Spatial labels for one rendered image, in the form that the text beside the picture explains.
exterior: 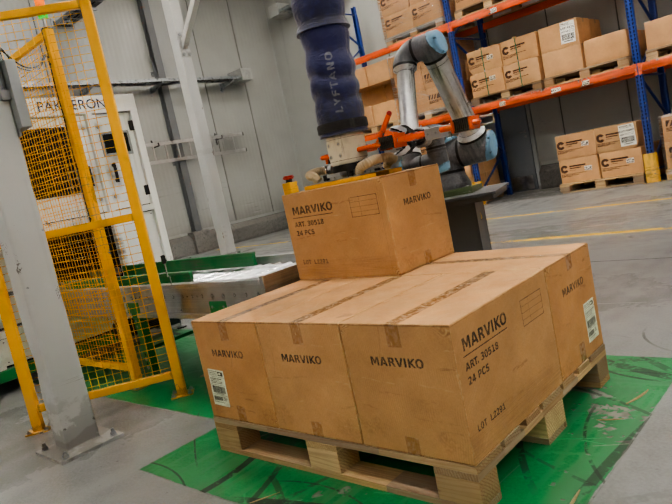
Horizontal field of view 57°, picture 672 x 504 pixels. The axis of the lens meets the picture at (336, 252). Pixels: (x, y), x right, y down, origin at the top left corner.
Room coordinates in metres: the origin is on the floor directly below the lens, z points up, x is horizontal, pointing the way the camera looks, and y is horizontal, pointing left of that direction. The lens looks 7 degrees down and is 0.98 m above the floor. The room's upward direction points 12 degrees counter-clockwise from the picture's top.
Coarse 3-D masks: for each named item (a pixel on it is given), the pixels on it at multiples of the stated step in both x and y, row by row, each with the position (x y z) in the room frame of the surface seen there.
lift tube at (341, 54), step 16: (304, 32) 2.70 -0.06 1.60; (320, 32) 2.66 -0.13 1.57; (336, 32) 2.67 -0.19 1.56; (304, 48) 2.75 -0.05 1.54; (320, 48) 2.67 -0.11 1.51; (336, 48) 2.68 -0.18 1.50; (320, 64) 2.67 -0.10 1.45; (336, 64) 2.66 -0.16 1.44; (352, 64) 2.71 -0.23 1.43; (320, 80) 2.68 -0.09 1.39; (336, 80) 2.67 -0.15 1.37; (352, 80) 2.69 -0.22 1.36; (320, 96) 2.70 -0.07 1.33; (336, 96) 2.67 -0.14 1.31; (352, 96) 2.69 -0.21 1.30; (320, 112) 2.70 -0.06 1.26; (336, 112) 2.66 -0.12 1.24; (352, 112) 2.67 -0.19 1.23; (352, 128) 2.66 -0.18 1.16
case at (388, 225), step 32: (320, 192) 2.66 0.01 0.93; (352, 192) 2.53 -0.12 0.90; (384, 192) 2.42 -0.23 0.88; (416, 192) 2.56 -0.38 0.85; (288, 224) 2.84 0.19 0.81; (320, 224) 2.69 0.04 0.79; (352, 224) 2.56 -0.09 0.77; (384, 224) 2.44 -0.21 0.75; (416, 224) 2.53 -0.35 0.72; (448, 224) 2.69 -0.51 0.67; (320, 256) 2.72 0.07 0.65; (352, 256) 2.58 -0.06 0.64; (384, 256) 2.46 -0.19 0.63; (416, 256) 2.50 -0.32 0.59
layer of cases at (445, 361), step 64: (448, 256) 2.62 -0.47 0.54; (512, 256) 2.32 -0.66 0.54; (576, 256) 2.20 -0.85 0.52; (192, 320) 2.39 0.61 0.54; (256, 320) 2.14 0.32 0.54; (320, 320) 1.93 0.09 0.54; (384, 320) 1.75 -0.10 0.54; (448, 320) 1.61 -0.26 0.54; (512, 320) 1.81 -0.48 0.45; (576, 320) 2.13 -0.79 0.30; (256, 384) 2.17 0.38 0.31; (320, 384) 1.94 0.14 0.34; (384, 384) 1.75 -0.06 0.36; (448, 384) 1.59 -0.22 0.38; (512, 384) 1.76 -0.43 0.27; (384, 448) 1.78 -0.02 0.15; (448, 448) 1.62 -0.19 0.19
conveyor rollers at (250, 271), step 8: (280, 264) 3.61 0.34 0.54; (288, 264) 3.54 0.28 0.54; (192, 272) 4.13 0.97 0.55; (200, 272) 4.06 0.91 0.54; (208, 272) 3.90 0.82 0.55; (216, 272) 3.83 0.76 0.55; (224, 272) 3.76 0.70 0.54; (232, 272) 3.69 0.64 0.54; (240, 272) 3.62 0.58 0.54; (248, 272) 3.55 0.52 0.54; (256, 272) 3.48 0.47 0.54; (264, 272) 3.40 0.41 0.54; (200, 280) 3.63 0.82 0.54; (208, 280) 3.56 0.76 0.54
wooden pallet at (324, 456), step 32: (576, 384) 2.28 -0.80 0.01; (544, 416) 1.88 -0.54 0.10; (224, 448) 2.37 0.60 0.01; (256, 448) 2.28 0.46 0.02; (288, 448) 2.22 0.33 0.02; (320, 448) 1.98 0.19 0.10; (352, 448) 1.87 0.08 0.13; (512, 448) 1.71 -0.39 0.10; (352, 480) 1.90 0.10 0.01; (384, 480) 1.83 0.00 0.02; (416, 480) 1.79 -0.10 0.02; (448, 480) 1.63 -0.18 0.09; (480, 480) 1.57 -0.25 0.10
